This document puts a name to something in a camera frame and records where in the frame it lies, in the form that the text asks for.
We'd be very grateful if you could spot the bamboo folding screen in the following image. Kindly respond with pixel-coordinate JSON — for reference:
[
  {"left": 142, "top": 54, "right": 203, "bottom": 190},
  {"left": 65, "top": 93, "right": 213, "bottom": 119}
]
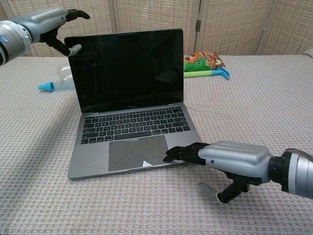
[{"left": 0, "top": 0, "right": 313, "bottom": 58}]

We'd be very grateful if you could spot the silver laptop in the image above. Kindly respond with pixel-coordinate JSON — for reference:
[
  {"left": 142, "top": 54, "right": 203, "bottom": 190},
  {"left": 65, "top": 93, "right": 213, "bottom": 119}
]
[{"left": 64, "top": 28, "right": 203, "bottom": 181}]

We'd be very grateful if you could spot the green orange snack bag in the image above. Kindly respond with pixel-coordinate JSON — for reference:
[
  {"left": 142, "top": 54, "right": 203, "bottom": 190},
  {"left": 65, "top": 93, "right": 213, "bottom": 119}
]
[{"left": 183, "top": 50, "right": 225, "bottom": 73}]

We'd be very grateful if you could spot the green blue water pump toy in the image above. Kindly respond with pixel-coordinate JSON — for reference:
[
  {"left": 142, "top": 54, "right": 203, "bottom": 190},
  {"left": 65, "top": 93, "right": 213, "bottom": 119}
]
[{"left": 38, "top": 68, "right": 231, "bottom": 93}]

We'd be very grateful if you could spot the clear bottle blue label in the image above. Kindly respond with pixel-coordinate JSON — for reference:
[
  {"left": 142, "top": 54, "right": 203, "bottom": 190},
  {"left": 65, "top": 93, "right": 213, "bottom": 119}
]
[{"left": 55, "top": 64, "right": 74, "bottom": 81}]

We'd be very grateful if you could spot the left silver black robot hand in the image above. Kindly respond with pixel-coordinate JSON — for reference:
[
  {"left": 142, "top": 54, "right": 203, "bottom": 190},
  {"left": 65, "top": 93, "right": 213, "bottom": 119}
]
[{"left": 18, "top": 8, "right": 90, "bottom": 57}]

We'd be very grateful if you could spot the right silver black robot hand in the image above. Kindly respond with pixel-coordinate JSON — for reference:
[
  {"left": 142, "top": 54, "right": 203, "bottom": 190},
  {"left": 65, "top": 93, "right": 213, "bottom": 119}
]
[{"left": 163, "top": 141, "right": 273, "bottom": 203}]

